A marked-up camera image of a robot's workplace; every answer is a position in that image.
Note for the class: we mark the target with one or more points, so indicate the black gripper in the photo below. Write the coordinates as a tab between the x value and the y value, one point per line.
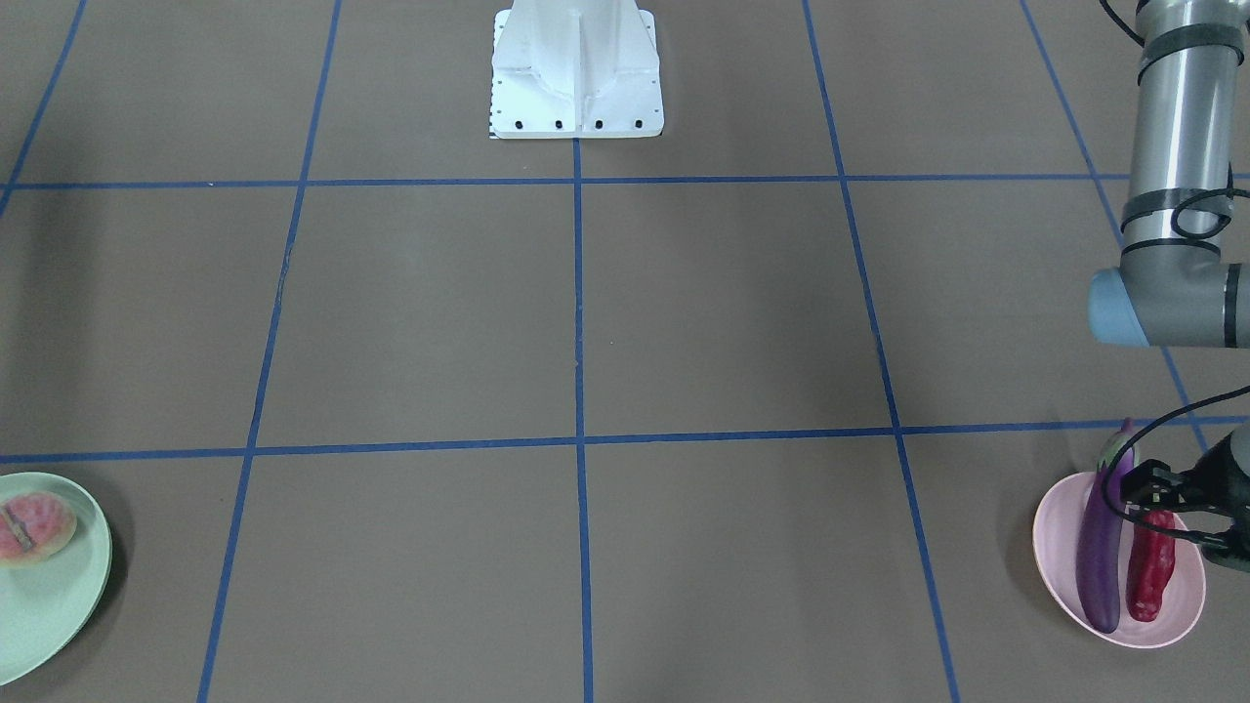
1223	481

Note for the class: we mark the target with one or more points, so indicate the red chili pepper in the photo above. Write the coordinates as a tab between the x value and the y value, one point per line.
1151	565

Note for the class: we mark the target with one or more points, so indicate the purple eggplant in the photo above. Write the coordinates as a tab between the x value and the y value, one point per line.
1096	565

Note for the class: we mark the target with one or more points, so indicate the yellow pink peach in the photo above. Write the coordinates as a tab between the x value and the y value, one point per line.
36	525

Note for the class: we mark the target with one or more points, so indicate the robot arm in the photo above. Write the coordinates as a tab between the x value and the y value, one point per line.
1172	288

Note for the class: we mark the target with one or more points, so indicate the pink plate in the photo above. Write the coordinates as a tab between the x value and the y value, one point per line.
1055	541

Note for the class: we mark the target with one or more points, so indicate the light green plate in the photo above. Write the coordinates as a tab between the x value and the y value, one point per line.
46	604

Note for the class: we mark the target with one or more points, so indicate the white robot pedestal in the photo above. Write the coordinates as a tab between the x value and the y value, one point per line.
564	70

